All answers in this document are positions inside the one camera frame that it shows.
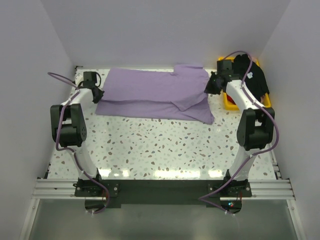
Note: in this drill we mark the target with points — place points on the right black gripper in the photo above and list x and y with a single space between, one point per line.
209 89

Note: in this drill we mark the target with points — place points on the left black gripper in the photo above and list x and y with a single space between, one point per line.
100 94

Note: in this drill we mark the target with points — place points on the purple t-shirt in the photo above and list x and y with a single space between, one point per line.
176 95

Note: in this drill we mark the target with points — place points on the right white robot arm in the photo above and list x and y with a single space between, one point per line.
256 125

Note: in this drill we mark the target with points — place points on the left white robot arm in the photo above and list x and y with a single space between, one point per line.
68 124

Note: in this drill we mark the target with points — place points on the red garment in bin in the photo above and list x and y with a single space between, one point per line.
230 99

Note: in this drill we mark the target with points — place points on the yellow plastic bin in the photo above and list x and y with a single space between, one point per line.
233 107

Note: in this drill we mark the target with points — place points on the black t-shirt in bin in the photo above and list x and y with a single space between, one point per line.
255 79

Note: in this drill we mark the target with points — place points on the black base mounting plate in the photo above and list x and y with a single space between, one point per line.
116 193

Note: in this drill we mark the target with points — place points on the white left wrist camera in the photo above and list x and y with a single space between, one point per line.
78 79

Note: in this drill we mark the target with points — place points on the aluminium frame rail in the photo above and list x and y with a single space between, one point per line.
260 189

